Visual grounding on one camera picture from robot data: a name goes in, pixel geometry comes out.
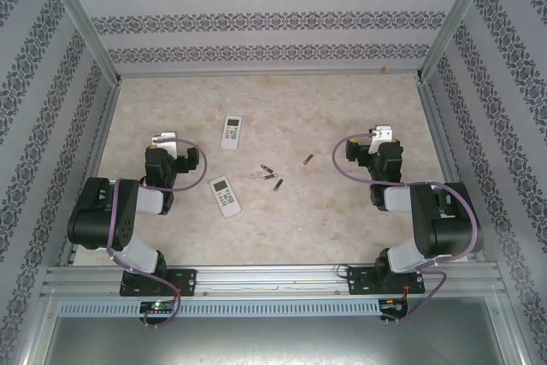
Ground white remote control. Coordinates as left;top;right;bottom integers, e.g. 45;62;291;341
220;115;244;151
208;175;243;219

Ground left circuit board green light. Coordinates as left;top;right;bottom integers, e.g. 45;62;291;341
139;300;177;315

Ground grey metal sheet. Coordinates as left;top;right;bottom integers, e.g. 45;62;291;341
42;315;526;365

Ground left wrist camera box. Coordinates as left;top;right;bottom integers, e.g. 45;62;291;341
150;131;179;156

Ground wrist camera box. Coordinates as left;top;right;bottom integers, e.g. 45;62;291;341
150;131;179;156
368;125;395;155

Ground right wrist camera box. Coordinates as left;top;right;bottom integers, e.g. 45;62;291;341
368;125;395;155

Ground aluminium table edge rail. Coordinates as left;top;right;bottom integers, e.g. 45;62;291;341
119;72;422;80
59;80;123;268
416;78;486;262

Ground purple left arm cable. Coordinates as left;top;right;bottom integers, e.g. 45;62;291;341
106;137;209;330

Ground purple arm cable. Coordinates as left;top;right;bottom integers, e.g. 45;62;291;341
106;137;209;330
332;132;479;327

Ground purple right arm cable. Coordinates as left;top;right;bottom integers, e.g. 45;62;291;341
332;132;479;327

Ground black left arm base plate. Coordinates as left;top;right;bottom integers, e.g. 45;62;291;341
119;268;198;297

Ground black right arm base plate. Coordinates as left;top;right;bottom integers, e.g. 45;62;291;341
346;265;426;297

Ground aluminium mounting rail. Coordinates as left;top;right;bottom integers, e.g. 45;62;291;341
40;265;508;297

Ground aluminium frame post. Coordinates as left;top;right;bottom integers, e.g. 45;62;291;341
36;0;123;84
416;0;499;82

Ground slotted grey cable duct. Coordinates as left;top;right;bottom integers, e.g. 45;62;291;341
57;299;381;317

